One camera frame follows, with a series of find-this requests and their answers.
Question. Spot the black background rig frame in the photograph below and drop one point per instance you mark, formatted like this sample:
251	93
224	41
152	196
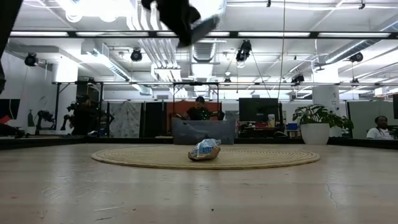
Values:
196	83
57	102

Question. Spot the round woven straw placemat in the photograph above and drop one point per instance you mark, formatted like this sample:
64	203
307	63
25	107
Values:
280	157

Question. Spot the white building column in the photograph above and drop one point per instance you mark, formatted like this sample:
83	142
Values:
326	90

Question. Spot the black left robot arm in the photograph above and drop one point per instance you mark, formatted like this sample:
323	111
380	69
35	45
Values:
9	18

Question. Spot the white wipes canister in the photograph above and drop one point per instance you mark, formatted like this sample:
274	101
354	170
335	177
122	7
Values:
271	120

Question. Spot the silver ventilation duct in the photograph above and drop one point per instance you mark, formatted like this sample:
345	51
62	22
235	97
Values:
203	54

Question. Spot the black aluminium rig frame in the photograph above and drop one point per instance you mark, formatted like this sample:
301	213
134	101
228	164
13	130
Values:
46	143

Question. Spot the green plant in white pot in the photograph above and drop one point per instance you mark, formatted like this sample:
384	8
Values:
315	132

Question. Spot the grey patterned cloth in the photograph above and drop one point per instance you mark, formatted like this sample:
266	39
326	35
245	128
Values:
124	119

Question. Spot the person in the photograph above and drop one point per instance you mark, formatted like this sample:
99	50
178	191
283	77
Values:
199	113
379	133
84	115

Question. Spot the dark grey plastic bin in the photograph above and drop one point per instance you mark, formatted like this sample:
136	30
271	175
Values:
202	130

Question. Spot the orange partition panel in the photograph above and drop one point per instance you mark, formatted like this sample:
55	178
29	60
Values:
169	109

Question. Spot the black monitor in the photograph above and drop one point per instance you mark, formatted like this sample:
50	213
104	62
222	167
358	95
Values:
258	109

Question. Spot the blue box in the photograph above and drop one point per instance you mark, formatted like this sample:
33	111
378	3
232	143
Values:
292	126

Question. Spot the black ceiling spotlight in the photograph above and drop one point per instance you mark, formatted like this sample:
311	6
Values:
31	59
297	78
356	57
136	55
243	51

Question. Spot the blue white granola bar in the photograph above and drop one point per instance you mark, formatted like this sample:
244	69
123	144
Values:
205	150

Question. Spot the black background robot arm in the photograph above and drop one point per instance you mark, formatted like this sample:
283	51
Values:
45	115

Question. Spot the pale green partition panel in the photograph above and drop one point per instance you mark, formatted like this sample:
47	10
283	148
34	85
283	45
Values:
363	115

